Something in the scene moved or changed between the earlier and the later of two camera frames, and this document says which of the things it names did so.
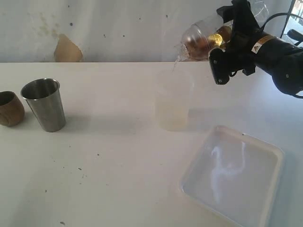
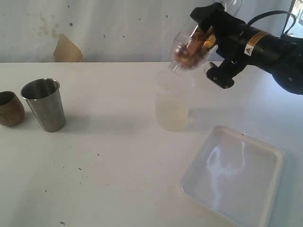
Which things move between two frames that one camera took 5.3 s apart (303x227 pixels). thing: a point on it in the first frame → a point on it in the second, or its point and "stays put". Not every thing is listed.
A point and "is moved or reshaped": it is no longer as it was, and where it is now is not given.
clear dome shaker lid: (195, 43) → (182, 59)
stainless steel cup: (44, 97) stays put
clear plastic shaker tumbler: (218, 35) is moved or reshaped
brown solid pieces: (197, 48) is moved or reshaped
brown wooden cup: (12, 110) stays put
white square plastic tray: (236, 177) stays put
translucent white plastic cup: (174, 89) stays put
